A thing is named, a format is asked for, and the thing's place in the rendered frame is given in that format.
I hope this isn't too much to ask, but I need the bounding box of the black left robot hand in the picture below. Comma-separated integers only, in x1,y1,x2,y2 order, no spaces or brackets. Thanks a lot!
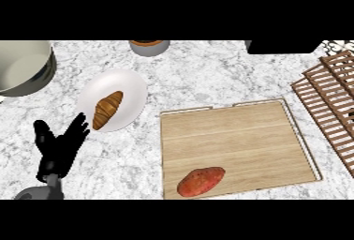
32,112,91,184

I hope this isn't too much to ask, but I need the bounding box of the red-orange squash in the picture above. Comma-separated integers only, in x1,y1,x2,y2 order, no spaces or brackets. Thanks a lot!
176,166,227,199

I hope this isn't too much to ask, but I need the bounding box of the pale wooden tray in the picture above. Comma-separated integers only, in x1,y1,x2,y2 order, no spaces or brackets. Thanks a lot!
159,97,323,201

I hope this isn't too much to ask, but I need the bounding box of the brown wooden tiered shelf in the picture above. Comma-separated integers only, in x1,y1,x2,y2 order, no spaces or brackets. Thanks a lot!
289,50,354,178

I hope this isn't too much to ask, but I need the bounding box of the brown croissant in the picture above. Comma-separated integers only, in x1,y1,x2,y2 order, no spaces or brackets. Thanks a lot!
91,90,124,131

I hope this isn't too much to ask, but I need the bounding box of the white oval plate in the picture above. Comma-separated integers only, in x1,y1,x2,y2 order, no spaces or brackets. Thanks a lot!
77,68,149,133

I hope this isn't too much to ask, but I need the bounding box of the large grey metal pot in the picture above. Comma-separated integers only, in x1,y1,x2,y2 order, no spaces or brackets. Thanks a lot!
0,40,58,98

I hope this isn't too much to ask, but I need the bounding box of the grey cup with orange rim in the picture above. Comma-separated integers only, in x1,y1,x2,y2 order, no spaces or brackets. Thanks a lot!
128,40,171,58

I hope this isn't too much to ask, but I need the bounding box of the black appliance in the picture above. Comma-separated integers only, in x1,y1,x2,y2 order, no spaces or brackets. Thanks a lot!
246,40,323,55

